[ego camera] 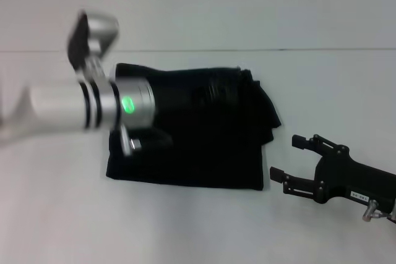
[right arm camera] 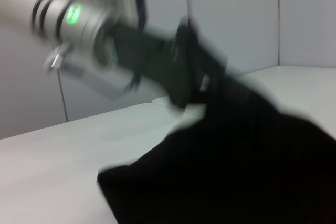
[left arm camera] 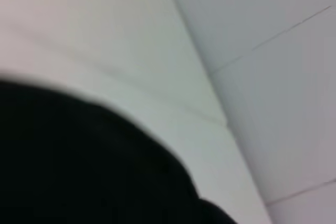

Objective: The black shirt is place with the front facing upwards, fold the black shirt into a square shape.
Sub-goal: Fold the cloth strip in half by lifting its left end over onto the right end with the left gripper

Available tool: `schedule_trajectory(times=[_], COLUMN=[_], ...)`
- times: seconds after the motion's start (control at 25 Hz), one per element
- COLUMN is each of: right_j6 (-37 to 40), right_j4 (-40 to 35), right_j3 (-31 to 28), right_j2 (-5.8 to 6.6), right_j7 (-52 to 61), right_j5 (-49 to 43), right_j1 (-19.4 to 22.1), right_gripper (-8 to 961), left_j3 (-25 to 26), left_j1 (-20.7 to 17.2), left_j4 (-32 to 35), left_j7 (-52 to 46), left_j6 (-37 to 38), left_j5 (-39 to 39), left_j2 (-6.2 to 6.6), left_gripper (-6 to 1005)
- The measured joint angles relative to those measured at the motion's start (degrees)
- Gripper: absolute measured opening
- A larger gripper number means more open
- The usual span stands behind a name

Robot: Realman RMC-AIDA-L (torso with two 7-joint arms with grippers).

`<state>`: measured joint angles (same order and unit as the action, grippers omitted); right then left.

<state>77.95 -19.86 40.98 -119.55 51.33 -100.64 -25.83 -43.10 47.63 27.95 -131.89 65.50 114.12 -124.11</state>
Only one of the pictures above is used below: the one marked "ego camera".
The silver plug on right wrist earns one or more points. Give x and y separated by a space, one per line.
369 211

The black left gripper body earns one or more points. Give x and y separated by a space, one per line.
198 94

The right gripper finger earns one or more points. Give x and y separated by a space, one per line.
294 183
312 143

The silver plug on wrist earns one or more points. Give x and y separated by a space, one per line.
369 211
131 142

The silver plug on left wrist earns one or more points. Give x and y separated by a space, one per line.
131 142

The black shirt with FREE print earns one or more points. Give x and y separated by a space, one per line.
201 159

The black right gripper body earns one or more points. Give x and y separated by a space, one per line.
346 177

